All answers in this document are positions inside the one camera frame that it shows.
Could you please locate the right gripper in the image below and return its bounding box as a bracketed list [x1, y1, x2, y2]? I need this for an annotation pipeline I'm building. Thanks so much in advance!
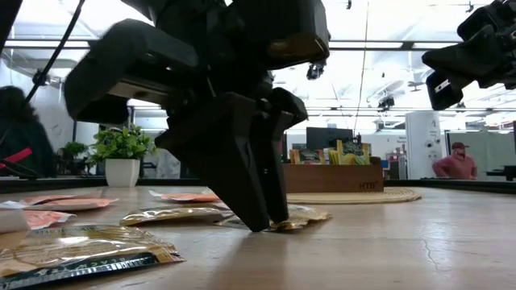
[422, 38, 516, 111]

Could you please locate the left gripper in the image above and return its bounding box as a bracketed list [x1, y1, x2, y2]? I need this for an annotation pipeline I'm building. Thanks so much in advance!
[64, 18, 276, 122]

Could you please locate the wooden tea organizer box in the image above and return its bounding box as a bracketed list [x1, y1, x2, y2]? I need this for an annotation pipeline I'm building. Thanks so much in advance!
[281, 155, 385, 193]

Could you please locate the green tea packet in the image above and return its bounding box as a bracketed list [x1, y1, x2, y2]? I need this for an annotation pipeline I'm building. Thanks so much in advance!
[336, 139, 372, 167]

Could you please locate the round woven placemat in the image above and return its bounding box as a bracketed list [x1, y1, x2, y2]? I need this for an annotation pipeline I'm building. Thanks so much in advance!
[286, 187, 422, 205]

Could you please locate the black beam with light strips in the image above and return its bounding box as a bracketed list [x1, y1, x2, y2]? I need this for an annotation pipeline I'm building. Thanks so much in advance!
[2, 39, 460, 52]

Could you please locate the black computer monitor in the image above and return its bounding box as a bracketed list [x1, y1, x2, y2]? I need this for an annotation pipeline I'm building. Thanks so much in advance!
[305, 126, 355, 151]

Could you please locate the black ceiling spotlight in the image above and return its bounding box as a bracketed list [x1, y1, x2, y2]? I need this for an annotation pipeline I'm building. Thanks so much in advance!
[305, 60, 328, 81]
[377, 95, 397, 110]
[31, 68, 52, 88]

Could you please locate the green plant in white pot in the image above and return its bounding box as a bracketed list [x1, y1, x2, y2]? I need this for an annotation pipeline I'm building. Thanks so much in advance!
[90, 120, 158, 189]

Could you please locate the small background potted plant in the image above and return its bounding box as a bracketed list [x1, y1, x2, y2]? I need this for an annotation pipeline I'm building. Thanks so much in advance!
[60, 141, 93, 175]

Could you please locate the person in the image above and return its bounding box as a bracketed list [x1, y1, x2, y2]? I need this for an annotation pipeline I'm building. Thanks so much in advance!
[431, 141, 479, 180]
[0, 85, 56, 179]

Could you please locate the small red object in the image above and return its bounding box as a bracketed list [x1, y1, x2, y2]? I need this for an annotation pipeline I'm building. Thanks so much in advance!
[0, 147, 33, 169]

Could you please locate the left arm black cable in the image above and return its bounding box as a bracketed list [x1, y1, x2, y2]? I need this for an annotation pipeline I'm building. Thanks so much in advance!
[0, 0, 88, 146]

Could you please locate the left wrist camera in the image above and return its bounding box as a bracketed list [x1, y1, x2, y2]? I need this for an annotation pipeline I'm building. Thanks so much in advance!
[231, 0, 332, 70]

